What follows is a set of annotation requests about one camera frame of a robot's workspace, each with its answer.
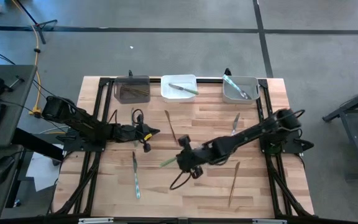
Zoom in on black tripod stand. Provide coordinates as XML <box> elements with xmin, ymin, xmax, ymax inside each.
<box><xmin>14</xmin><ymin>0</ymin><xmax>58</xmax><ymax>45</ymax></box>

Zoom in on black metal bar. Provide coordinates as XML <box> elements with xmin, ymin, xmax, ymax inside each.
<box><xmin>11</xmin><ymin>126</ymin><xmax>65</xmax><ymax>162</ymax></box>

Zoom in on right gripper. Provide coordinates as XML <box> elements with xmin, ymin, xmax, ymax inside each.
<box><xmin>175</xmin><ymin>134</ymin><xmax>205</xmax><ymax>180</ymax></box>

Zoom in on dark transparent bin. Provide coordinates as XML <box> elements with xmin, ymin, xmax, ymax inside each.
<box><xmin>113</xmin><ymin>74</ymin><xmax>151</xmax><ymax>105</ymax></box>

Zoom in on wooden chopstick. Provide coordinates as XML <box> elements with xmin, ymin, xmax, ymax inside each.
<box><xmin>227</xmin><ymin>161</ymin><xmax>241</xmax><ymax>207</ymax></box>

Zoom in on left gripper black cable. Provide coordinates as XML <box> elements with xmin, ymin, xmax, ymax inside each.
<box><xmin>131</xmin><ymin>108</ymin><xmax>145</xmax><ymax>126</ymax></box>

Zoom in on yellow cable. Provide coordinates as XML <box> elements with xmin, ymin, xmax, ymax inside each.
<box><xmin>11</xmin><ymin>0</ymin><xmax>43</xmax><ymax>118</ymax></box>

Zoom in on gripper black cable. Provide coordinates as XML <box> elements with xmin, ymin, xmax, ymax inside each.
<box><xmin>131</xmin><ymin>108</ymin><xmax>145</xmax><ymax>126</ymax></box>
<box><xmin>168</xmin><ymin>170</ymin><xmax>196</xmax><ymax>191</ymax></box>

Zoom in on blue-handled fork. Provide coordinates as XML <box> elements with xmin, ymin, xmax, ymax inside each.
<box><xmin>231</xmin><ymin>112</ymin><xmax>241</xmax><ymax>136</ymax></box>

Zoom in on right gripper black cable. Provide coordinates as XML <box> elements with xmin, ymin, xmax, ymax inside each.
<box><xmin>168</xmin><ymin>170</ymin><xmax>196</xmax><ymax>191</ymax></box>

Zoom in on black aluminium table frame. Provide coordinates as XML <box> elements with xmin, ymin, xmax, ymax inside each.
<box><xmin>50</xmin><ymin>76</ymin><xmax>315</xmax><ymax>224</ymax></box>

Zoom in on grey plastic bin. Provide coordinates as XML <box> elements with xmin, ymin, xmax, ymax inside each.
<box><xmin>221</xmin><ymin>75</ymin><xmax>260</xmax><ymax>105</ymax></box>

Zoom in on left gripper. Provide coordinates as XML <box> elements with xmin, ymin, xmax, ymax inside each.
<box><xmin>116</xmin><ymin>115</ymin><xmax>161</xmax><ymax>154</ymax></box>

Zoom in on black computer mouse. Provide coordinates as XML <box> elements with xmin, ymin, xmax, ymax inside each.
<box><xmin>0</xmin><ymin>155</ymin><xmax>16</xmax><ymax>186</ymax></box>

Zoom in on silver metal bracket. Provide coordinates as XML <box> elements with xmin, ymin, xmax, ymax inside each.
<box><xmin>78</xmin><ymin>217</ymin><xmax>114</xmax><ymax>224</ymax></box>
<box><xmin>252</xmin><ymin>218</ymin><xmax>288</xmax><ymax>224</ymax></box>

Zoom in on white plastic bin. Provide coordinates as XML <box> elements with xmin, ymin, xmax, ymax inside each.
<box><xmin>160</xmin><ymin>73</ymin><xmax>198</xmax><ymax>103</ymax></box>

